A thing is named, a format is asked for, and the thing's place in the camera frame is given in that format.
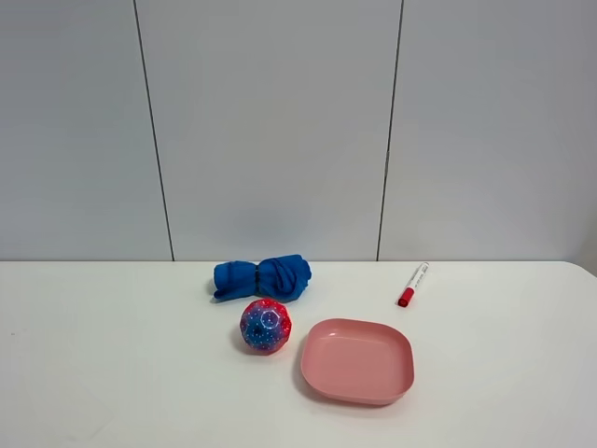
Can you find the blue cloth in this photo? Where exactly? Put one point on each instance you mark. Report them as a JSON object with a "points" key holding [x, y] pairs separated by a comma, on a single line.
{"points": [[283, 279]]}

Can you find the pink square plastic plate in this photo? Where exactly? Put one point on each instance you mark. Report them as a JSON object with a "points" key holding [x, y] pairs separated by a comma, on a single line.
{"points": [[357, 361]]}

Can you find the red capped white marker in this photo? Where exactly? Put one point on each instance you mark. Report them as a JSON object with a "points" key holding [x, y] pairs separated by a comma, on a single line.
{"points": [[412, 285]]}

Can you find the red blue studded ball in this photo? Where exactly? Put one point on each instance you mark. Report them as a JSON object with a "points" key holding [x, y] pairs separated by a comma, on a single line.
{"points": [[265, 326]]}

